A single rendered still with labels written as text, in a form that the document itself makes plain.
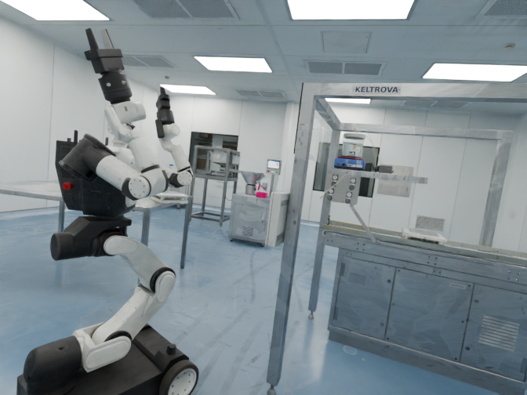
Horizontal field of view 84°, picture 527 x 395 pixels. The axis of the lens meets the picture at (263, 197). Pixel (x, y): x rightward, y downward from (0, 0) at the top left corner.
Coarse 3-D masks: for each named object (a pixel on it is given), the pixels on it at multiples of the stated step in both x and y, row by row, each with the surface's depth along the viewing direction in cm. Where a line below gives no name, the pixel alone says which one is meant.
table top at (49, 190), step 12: (48, 180) 308; (0, 192) 221; (12, 192) 220; (24, 192) 220; (36, 192) 225; (48, 192) 231; (60, 192) 239; (144, 204) 229; (156, 204) 236; (168, 204) 251
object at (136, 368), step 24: (72, 336) 131; (144, 336) 164; (48, 360) 119; (72, 360) 124; (120, 360) 146; (144, 360) 148; (168, 360) 145; (24, 384) 122; (48, 384) 118; (72, 384) 125; (96, 384) 129; (120, 384) 131; (144, 384) 135
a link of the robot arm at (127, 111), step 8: (128, 88) 98; (104, 96) 97; (112, 96) 96; (120, 96) 96; (128, 96) 99; (112, 104) 98; (120, 104) 98; (128, 104) 99; (136, 104) 102; (120, 112) 98; (128, 112) 100; (136, 112) 101; (144, 112) 103; (120, 120) 99; (128, 120) 101; (136, 120) 103
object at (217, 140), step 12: (192, 132) 778; (204, 132) 770; (192, 144) 780; (204, 144) 773; (216, 144) 764; (228, 144) 757; (192, 156) 783; (204, 156) 775; (192, 168) 785; (204, 168) 777; (216, 168) 768
